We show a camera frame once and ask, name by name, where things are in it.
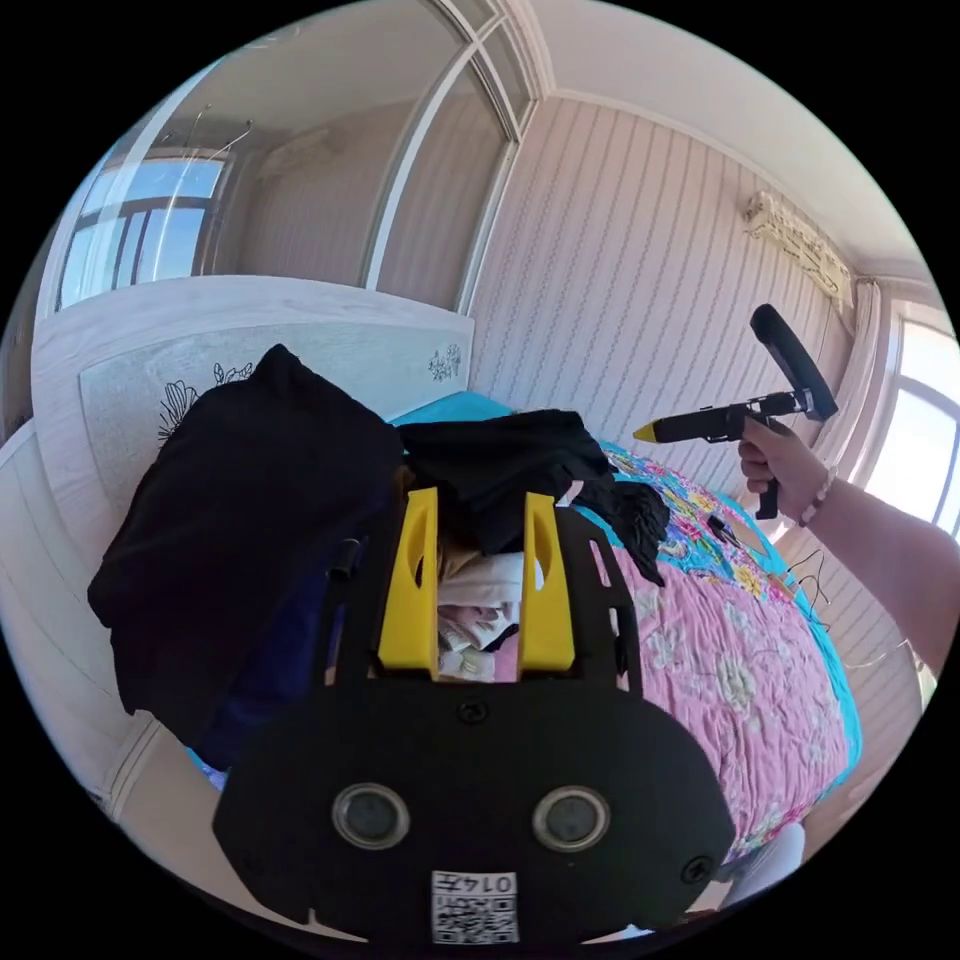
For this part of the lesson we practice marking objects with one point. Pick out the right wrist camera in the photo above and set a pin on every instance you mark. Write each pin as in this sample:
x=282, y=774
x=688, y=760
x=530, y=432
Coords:
x=787, y=352

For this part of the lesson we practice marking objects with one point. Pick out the light curtain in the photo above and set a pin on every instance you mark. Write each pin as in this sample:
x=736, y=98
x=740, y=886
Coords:
x=855, y=360

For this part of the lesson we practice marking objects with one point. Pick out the white air conditioner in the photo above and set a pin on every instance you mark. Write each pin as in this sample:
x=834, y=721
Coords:
x=802, y=240

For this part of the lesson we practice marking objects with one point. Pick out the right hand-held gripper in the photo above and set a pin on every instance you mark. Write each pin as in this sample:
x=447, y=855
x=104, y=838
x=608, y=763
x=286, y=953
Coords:
x=720, y=424

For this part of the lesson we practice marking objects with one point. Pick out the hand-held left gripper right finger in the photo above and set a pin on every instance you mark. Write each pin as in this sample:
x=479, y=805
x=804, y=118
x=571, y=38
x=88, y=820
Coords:
x=546, y=622

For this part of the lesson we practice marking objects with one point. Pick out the pile of clothes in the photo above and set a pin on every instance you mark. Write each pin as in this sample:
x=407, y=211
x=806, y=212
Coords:
x=247, y=510

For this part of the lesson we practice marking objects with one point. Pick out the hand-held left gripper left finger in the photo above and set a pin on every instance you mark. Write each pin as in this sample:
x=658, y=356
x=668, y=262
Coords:
x=409, y=600

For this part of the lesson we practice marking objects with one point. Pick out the person's right forearm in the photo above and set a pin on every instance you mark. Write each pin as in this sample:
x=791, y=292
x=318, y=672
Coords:
x=892, y=555

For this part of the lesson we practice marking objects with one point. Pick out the window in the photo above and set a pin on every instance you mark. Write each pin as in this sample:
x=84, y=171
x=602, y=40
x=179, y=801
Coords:
x=926, y=442

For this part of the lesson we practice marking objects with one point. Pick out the bed with pink floral quilt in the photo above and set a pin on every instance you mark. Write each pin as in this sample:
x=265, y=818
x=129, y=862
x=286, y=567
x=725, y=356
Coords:
x=727, y=660

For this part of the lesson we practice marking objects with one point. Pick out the person's right hand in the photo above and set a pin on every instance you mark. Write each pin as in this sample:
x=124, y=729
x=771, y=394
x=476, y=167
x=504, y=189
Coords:
x=791, y=469

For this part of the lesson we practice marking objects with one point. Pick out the white wardrobe with mirror doors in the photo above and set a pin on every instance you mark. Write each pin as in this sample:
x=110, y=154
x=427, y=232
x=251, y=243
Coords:
x=315, y=172

